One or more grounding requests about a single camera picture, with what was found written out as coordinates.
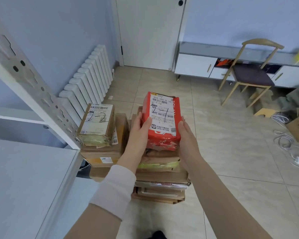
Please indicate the person's left hand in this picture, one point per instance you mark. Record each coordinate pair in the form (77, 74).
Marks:
(137, 139)

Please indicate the person's right hand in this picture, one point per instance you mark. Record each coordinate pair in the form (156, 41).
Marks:
(189, 151)

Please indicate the red parcel box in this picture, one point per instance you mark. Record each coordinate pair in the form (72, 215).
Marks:
(162, 114)

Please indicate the stack of cardboard parcels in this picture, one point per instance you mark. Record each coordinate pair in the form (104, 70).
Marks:
(99, 151)

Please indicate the small yellow-taped box marked 2-2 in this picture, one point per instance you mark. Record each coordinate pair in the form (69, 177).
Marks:
(97, 121)

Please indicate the person's right forearm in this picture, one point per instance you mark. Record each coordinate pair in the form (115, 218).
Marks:
(221, 209)

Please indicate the person's dark trousers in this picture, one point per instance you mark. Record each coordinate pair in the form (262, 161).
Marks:
(159, 235)

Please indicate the white metal shelf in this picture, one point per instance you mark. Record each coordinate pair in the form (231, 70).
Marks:
(27, 184)

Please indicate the white wristband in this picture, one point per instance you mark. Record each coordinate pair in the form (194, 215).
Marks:
(112, 191)

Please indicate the white radiator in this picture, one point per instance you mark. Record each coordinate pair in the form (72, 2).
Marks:
(87, 82)

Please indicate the light wooden step stool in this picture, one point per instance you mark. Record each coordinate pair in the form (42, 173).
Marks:
(264, 111)

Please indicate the white grey low cabinet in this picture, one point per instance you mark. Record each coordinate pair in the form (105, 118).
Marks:
(194, 64)

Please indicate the orange cloth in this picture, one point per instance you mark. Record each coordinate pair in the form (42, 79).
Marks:
(223, 62)

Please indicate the wooden chair dark seat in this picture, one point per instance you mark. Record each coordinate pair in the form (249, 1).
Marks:
(251, 74)

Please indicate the white door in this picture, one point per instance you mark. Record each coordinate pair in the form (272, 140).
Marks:
(149, 34)

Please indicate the grey-green cloth bag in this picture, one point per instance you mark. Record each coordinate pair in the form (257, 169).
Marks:
(296, 97)

